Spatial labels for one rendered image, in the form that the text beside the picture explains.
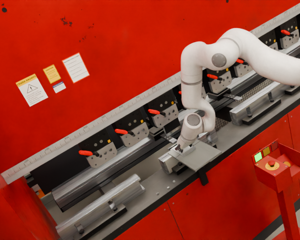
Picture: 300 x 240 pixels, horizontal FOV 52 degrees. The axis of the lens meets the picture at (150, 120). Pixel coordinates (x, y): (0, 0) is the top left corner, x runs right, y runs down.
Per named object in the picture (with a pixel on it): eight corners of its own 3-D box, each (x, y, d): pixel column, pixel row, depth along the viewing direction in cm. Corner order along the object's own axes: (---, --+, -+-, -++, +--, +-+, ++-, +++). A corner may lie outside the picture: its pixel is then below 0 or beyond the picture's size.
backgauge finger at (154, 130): (167, 149, 180) (165, 142, 178) (147, 136, 202) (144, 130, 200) (184, 138, 184) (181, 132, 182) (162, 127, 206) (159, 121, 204)
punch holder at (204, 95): (186, 111, 171) (178, 85, 164) (178, 108, 178) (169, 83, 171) (207, 98, 176) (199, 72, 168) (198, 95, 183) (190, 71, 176)
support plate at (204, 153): (195, 171, 153) (195, 170, 153) (167, 154, 175) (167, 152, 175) (222, 152, 159) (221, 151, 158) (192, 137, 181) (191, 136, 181)
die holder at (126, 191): (66, 245, 157) (57, 233, 153) (63, 238, 162) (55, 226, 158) (145, 190, 173) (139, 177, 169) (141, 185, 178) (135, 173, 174)
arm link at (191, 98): (213, 69, 136) (210, 123, 154) (178, 75, 134) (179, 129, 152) (221, 78, 129) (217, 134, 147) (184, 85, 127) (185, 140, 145)
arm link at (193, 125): (197, 123, 155) (179, 126, 154) (201, 110, 143) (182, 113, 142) (201, 137, 151) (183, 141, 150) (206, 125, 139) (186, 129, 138)
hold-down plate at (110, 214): (77, 245, 154) (75, 242, 153) (75, 239, 159) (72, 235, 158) (127, 211, 164) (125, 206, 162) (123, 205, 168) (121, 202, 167)
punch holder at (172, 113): (158, 129, 165) (147, 103, 158) (150, 125, 172) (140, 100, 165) (180, 115, 169) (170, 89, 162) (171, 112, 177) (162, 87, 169)
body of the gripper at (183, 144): (192, 123, 157) (189, 133, 167) (176, 133, 154) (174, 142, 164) (201, 134, 154) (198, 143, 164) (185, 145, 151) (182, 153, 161)
